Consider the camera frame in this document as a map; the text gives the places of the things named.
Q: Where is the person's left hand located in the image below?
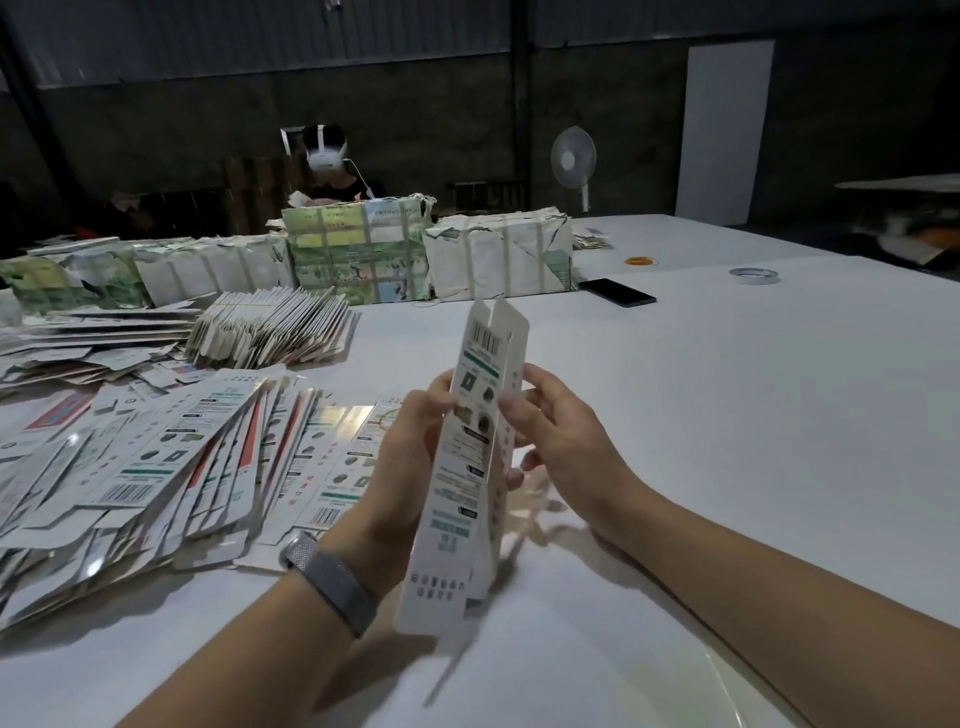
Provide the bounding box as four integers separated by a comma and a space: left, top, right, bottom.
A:
322, 370, 456, 594

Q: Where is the person's right hand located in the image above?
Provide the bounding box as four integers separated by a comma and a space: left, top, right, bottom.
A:
499, 363, 662, 549

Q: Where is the white toothbrush carton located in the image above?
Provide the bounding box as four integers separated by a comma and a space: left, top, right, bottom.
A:
394, 297, 531, 639

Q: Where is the fanned stack of white cartons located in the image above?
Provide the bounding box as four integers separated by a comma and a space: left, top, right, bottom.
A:
183, 288, 359, 369

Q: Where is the pile of cartons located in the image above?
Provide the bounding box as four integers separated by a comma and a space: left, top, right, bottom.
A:
0, 300, 407, 632

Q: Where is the person's left forearm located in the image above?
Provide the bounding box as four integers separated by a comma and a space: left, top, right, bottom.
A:
120, 562, 362, 728

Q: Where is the person's right forearm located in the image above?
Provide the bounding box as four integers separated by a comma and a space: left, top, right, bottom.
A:
615, 487, 960, 728

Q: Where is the grey band wristwatch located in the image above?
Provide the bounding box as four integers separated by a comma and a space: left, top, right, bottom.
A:
279, 532, 380, 638

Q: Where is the black smartphone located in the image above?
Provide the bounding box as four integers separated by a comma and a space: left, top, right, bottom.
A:
579, 277, 659, 309

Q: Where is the green printed wrapped bundle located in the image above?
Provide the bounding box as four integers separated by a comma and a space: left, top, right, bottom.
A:
282, 195, 440, 308

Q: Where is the dark wooden chair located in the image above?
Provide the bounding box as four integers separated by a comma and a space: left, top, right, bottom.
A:
447, 180, 527, 215

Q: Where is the white standing fan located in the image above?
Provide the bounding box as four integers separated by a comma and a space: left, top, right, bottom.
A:
549, 126, 599, 215

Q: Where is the row of white wrapped bundles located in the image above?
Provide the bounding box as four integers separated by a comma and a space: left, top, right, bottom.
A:
0, 232, 296, 314

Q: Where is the white board panel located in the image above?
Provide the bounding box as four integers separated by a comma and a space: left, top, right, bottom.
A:
673, 39, 777, 228

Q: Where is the cluttered side table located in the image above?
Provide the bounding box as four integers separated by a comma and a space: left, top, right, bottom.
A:
835, 172, 960, 275

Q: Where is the white strapped wrapped bundle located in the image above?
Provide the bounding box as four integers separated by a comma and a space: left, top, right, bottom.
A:
424, 207, 576, 302

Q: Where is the white head-mounted camera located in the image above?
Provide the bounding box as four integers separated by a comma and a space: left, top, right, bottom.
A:
280, 123, 351, 171

